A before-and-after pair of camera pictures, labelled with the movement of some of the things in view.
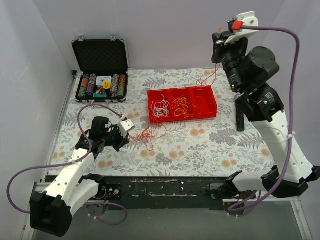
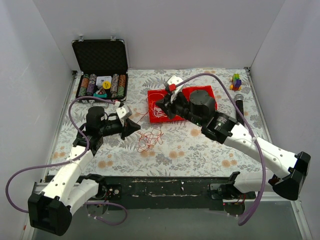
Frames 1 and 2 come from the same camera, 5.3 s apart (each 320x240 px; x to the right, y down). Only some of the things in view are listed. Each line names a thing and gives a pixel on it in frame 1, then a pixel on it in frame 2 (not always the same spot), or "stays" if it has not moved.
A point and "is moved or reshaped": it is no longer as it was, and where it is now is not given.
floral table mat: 212,147 stays
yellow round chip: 106,84 stays
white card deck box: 100,79 stays
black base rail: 163,192 stays
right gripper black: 220,50 → 171,105
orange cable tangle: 152,129 is moved or reshaped
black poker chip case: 101,66 stays
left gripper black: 116,139 → 124,127
